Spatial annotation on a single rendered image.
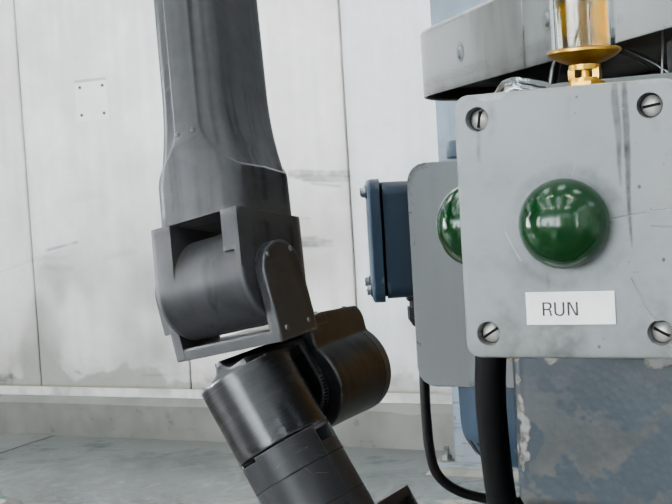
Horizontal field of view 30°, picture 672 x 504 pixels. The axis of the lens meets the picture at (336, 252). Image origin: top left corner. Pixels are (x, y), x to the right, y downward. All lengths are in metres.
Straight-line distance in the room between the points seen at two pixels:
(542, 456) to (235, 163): 0.30
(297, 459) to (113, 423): 6.34
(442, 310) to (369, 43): 5.30
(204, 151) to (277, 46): 5.69
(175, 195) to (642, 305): 0.37
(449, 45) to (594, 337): 0.51
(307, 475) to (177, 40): 0.26
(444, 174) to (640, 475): 0.46
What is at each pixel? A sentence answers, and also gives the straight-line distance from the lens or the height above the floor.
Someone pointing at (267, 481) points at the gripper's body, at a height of 1.14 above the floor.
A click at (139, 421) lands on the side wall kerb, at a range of 6.94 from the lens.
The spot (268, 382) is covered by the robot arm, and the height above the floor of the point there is 1.19.
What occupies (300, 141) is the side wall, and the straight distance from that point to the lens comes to 6.32.
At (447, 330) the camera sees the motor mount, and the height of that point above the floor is 1.19.
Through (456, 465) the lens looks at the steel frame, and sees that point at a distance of 5.64.
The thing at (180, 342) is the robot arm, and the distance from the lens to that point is 0.74.
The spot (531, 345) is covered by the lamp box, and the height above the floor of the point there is 1.24.
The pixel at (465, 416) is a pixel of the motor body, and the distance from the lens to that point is 0.97.
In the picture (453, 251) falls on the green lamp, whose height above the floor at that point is 1.28.
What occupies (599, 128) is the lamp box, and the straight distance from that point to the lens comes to 0.42.
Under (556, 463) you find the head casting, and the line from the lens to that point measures 0.48.
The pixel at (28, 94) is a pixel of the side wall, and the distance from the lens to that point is 7.27.
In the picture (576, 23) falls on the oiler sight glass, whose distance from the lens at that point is 0.50.
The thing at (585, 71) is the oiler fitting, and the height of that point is 1.34.
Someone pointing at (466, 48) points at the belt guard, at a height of 1.39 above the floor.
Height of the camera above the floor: 1.30
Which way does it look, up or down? 3 degrees down
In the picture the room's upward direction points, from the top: 3 degrees counter-clockwise
